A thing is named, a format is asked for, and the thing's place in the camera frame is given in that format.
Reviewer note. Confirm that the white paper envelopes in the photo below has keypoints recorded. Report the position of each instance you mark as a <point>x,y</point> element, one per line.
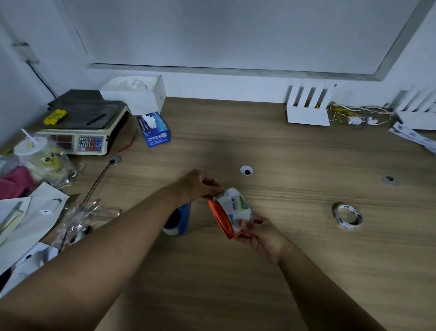
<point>30,221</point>

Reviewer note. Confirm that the person's left forearm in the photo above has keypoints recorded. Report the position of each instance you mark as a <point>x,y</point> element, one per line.
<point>88,259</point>

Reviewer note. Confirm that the person's left thumb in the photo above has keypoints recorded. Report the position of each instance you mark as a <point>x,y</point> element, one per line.
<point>212,195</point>

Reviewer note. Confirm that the pink cloth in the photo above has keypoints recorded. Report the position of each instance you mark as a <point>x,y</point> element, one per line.
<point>15,184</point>

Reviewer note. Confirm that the yellow utility knife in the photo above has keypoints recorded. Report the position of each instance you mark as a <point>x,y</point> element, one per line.
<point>55,117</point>

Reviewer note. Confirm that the electronic weighing scale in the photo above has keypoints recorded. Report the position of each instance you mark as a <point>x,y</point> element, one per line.
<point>81,133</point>

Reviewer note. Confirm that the person's left hand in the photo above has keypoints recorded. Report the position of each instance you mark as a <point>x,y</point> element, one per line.
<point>194,186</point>

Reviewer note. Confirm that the blue and white stapler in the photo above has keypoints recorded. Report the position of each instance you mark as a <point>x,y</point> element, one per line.
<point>177,220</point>

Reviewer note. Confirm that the tape roll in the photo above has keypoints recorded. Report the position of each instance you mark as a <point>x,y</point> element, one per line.
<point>235,208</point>

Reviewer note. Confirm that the grey wall socket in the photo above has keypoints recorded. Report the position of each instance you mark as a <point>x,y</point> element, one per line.
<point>24,51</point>

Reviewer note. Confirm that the blue tissue packet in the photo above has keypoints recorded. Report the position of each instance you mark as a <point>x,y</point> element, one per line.
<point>154,129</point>

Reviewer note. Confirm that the black pen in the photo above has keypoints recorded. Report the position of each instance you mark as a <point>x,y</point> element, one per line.
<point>95,119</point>

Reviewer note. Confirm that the crumpled clear plastic wrapper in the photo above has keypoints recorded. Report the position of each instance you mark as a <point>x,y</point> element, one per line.
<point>88,218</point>

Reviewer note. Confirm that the white slotted rack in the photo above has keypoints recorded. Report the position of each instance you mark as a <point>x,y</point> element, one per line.
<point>415,117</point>
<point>308,114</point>

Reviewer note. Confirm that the orange tape dispenser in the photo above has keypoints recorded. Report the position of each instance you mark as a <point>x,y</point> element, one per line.
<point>221,218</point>

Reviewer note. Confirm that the person's right forearm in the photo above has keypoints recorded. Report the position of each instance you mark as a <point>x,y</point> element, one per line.
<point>323,293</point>

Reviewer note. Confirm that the person's right hand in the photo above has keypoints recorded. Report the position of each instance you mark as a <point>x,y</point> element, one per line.
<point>265,238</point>

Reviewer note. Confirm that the white plastic bag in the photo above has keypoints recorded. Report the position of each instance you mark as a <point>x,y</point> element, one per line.
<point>127,83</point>

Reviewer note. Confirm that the plastic cup with straw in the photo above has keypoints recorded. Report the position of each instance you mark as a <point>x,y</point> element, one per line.
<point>31,146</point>

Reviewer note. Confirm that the person's right thumb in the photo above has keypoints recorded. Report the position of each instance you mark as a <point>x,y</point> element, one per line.
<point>250,223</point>

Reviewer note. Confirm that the white charger plug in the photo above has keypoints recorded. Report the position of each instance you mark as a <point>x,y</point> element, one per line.
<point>355,120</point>

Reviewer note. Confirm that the printed paper slips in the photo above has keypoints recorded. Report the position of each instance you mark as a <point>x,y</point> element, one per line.
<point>408,134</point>

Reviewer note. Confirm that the white cardboard box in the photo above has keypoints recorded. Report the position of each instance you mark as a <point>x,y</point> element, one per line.
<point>150,97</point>

